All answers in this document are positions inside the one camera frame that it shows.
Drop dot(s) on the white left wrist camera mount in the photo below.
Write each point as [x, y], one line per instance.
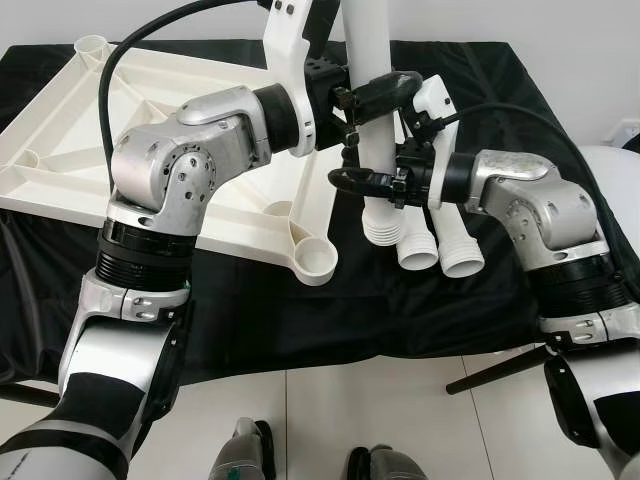
[285, 50]

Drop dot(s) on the grey robot right foot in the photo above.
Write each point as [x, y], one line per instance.
[382, 465]

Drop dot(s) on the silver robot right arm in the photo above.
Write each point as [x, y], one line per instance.
[540, 210]

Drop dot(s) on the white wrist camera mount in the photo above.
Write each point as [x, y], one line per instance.
[435, 100]
[285, 50]

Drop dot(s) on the wall socket with black plug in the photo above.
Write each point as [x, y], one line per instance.
[627, 132]

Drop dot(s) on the grey robot left foot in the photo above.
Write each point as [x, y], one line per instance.
[240, 452]

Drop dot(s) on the white plastic children table top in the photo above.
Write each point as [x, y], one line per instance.
[60, 160]

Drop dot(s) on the grey robot foot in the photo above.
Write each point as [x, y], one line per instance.
[382, 465]
[240, 452]

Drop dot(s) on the white dome appliance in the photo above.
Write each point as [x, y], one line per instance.
[615, 180]

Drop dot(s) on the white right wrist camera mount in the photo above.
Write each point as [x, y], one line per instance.
[435, 100]

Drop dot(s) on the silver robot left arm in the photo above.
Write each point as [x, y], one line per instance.
[170, 160]

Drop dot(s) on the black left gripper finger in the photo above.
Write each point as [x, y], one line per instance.
[390, 90]

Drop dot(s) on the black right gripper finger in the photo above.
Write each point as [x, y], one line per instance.
[360, 183]

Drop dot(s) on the black cloth table cover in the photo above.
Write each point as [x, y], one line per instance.
[300, 320]

